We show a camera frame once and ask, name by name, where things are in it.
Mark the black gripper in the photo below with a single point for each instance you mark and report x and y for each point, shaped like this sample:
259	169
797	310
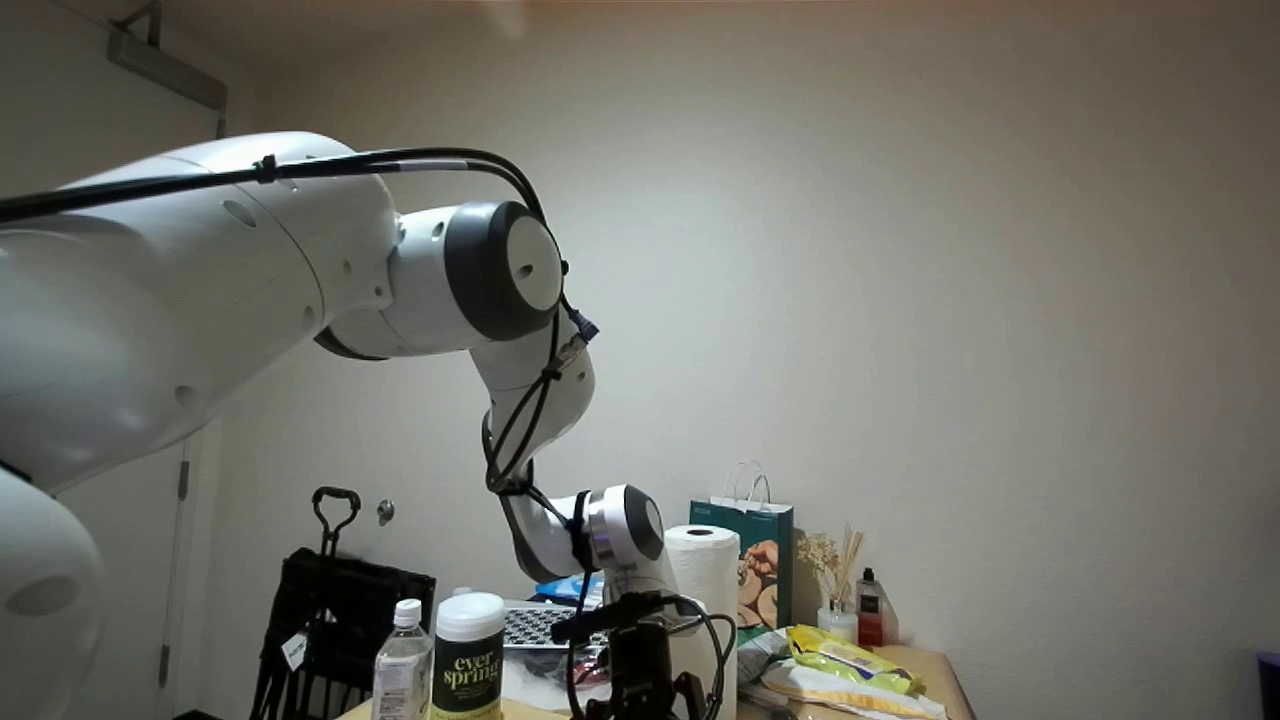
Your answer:
641	681

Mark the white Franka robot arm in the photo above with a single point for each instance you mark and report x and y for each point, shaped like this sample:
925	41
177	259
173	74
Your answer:
173	293

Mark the white paper towel roll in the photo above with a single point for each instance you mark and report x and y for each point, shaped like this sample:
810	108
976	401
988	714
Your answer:
704	573

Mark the green paper gift bag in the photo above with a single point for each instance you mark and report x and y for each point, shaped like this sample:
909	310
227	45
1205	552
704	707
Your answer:
767	573

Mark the white papers pile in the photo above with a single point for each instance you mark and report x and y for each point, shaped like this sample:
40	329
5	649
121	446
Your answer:
532	687

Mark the yellow snack packet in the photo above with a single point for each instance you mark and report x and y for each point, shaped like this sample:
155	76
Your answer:
846	661

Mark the blue tissue packet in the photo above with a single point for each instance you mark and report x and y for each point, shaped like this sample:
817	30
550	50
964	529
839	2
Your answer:
567	587

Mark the black grid tray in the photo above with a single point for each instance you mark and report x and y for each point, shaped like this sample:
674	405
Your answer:
532	624

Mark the wooden sticks in cup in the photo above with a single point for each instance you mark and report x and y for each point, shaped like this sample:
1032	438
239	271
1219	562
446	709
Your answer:
832	573

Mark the small red sauce bottle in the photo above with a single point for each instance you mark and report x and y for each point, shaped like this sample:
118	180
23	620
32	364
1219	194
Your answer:
869	616

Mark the white lidded jar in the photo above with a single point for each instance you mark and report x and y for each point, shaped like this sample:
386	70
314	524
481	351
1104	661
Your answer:
471	661

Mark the small clear white-capped bottle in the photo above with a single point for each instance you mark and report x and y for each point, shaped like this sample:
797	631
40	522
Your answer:
403	666

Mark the white door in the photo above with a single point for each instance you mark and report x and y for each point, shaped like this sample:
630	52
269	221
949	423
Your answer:
132	573

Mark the grey door closer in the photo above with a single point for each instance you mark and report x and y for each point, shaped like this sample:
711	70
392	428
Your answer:
166	67

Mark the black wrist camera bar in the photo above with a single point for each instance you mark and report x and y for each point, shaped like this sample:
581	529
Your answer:
614	616

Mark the small metal wall hook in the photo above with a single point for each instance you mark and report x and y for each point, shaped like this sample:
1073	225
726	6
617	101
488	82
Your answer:
386	510

